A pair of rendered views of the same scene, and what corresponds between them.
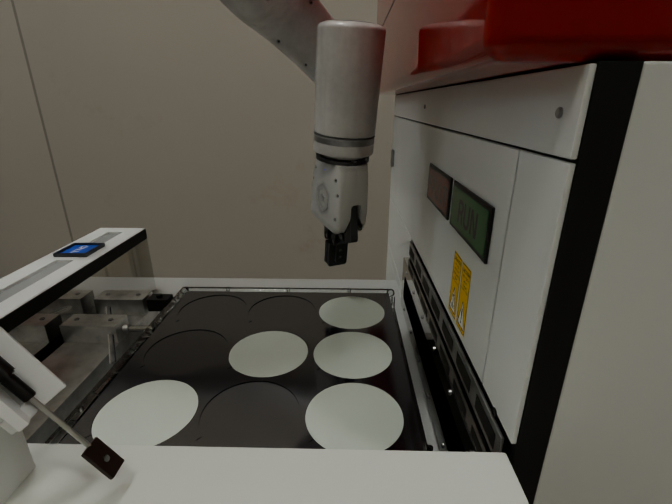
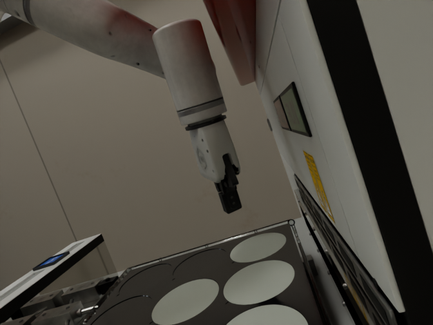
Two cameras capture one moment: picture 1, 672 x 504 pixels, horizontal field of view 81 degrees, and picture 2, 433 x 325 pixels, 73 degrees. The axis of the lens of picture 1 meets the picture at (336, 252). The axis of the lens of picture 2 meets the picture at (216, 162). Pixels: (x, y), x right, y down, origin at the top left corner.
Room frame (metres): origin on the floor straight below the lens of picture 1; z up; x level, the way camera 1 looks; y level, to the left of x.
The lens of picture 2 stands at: (0.05, -0.08, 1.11)
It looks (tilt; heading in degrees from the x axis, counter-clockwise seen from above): 5 degrees down; 8
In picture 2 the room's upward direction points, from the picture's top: 20 degrees counter-clockwise
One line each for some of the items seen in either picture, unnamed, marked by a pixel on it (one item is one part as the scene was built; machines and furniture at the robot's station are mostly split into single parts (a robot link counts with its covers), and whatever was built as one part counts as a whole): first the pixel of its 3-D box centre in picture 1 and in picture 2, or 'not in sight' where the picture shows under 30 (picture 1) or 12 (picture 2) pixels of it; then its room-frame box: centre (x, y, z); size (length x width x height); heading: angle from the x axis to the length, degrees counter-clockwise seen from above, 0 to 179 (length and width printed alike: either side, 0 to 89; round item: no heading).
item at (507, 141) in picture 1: (423, 221); (294, 153); (0.62, -0.14, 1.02); 0.81 x 0.03 x 0.40; 179
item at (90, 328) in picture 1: (95, 327); (58, 318); (0.50, 0.35, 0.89); 0.08 x 0.03 x 0.03; 89
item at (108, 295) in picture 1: (124, 301); (84, 292); (0.58, 0.35, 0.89); 0.08 x 0.03 x 0.03; 89
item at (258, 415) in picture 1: (269, 353); (186, 301); (0.43, 0.09, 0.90); 0.34 x 0.34 x 0.01; 89
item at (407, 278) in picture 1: (429, 350); (330, 258); (0.44, -0.12, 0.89); 0.44 x 0.02 x 0.10; 179
